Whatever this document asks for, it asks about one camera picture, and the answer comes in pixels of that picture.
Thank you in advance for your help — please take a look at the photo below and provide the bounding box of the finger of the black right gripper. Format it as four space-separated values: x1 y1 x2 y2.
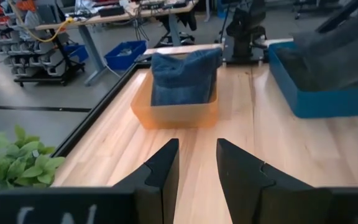
315 0 358 34

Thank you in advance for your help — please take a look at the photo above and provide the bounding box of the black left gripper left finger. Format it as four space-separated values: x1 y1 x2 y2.
112 138 180 224

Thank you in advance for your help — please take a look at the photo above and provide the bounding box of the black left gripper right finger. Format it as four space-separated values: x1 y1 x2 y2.
215 138 334 224

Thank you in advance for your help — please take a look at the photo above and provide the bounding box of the dark grey bucket hat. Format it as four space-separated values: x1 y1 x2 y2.
275 0 358 93

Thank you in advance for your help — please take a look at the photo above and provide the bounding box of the dark blue bucket hat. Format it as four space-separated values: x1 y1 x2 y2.
150 47 223 107

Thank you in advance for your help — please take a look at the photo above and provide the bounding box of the orange translucent plastic bin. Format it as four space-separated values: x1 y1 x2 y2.
130 68 220 130

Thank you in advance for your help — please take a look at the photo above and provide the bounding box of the blue plastic bin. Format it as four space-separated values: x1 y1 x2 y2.
267 40 358 119

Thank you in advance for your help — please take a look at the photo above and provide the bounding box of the blue storage crate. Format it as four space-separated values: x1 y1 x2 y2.
104 40 149 72

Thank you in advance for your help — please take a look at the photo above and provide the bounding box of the small blue crate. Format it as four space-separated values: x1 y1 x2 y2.
63 44 90 63

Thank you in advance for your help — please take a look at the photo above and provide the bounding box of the green leafy potted plant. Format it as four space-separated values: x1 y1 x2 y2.
0 124 66 205

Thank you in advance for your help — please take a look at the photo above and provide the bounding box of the wooden office desk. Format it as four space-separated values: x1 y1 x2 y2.
35 0 200 87

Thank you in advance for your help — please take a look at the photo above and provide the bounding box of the black rack with grey bins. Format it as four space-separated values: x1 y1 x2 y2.
0 0 86 87

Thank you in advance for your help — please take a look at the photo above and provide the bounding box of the yellow cable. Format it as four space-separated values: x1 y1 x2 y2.
7 0 75 44

